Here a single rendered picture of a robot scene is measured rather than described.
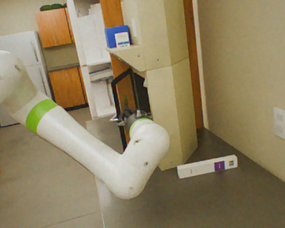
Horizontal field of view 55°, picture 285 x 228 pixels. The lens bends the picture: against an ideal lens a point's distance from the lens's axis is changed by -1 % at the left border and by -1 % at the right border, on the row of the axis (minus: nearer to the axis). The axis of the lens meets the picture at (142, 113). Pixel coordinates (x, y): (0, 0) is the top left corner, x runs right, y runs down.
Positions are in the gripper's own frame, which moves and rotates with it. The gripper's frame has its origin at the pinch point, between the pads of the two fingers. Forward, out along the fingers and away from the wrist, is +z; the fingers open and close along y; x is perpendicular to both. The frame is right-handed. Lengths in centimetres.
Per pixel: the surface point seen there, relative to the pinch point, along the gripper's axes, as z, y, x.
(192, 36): 42, -49, -22
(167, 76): 4.7, -19.6, -9.8
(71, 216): 125, 51, 128
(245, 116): 2, -54, 15
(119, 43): 13.6, -3.4, -25.8
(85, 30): 145, 4, -34
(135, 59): 4.7, -7.2, -19.1
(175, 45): 9.0, -26.2, -21.3
